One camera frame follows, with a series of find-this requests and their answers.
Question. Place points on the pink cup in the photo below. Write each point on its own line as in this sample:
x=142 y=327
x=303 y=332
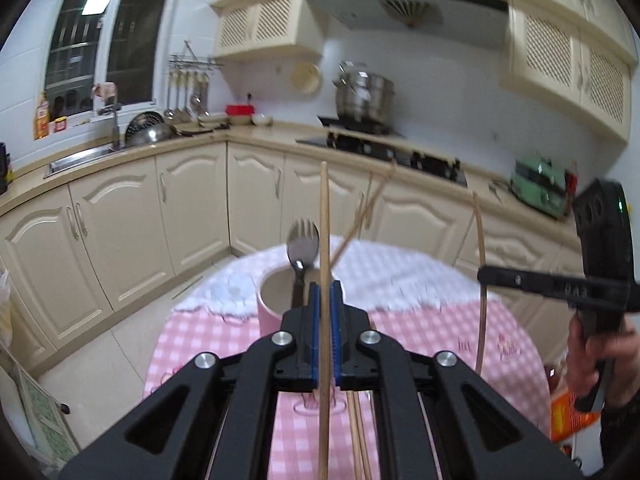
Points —
x=267 y=320

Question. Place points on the yellow oil bottle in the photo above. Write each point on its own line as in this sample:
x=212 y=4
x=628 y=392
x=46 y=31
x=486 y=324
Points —
x=42 y=120

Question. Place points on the orange bag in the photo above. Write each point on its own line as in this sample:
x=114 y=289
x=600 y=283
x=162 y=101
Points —
x=567 y=417

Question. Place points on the green patterned panel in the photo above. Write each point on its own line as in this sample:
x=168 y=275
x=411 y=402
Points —
x=45 y=410

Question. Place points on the wooden chopstick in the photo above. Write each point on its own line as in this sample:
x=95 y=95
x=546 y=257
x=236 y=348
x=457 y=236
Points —
x=365 y=210
x=481 y=240
x=366 y=440
x=355 y=440
x=325 y=220
x=366 y=200

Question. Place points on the barred kitchen window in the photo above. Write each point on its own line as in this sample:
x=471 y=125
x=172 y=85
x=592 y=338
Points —
x=135 y=35

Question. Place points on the stainless steel sink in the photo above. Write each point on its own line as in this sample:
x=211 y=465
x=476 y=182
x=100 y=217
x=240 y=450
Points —
x=80 y=160

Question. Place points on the person's right hand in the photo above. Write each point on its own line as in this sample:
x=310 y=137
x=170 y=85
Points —
x=580 y=365

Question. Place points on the pink cloth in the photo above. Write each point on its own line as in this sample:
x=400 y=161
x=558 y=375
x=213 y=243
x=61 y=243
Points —
x=105 y=91

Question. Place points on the cream upper wall cabinets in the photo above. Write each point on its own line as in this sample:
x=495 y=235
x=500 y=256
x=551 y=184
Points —
x=550 y=50

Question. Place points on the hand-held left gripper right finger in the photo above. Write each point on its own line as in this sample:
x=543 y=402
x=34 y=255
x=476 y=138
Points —
x=337 y=340

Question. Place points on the steel faucet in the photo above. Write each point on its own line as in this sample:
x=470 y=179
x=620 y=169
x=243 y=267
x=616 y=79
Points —
x=115 y=125

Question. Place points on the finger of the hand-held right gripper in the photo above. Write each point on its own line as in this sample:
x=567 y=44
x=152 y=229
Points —
x=520 y=280

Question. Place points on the white bowl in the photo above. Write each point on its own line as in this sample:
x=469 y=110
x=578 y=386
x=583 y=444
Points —
x=262 y=120

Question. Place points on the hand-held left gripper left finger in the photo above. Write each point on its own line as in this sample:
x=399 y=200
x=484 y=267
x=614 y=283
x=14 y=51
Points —
x=313 y=340

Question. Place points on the stainless steel stockpot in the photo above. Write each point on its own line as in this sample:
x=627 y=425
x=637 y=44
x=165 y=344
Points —
x=365 y=97

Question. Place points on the black gas hob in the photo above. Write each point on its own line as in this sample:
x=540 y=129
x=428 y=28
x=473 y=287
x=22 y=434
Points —
x=380 y=152

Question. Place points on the small red jar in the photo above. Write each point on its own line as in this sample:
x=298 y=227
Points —
x=60 y=125

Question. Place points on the round cream wall board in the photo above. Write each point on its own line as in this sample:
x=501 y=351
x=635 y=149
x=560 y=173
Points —
x=306 y=77

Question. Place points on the black induction cooker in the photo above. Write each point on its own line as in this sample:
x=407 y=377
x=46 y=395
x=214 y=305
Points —
x=360 y=127

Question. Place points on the green countertop appliance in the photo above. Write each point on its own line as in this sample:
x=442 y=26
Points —
x=540 y=185

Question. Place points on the wall rack with hanging utensils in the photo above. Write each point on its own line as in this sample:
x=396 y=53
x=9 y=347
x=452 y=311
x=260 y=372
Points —
x=192 y=80

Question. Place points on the black and steel range hood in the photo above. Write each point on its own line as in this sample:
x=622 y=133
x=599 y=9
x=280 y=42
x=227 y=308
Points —
x=410 y=15

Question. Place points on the pink checked tablecloth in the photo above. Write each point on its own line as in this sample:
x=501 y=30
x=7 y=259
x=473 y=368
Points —
x=210 y=330

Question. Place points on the black countertop appliance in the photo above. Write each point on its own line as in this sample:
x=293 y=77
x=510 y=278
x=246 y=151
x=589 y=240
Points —
x=4 y=170

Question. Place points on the steel colander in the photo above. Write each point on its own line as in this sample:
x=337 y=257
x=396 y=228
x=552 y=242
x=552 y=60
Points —
x=142 y=121

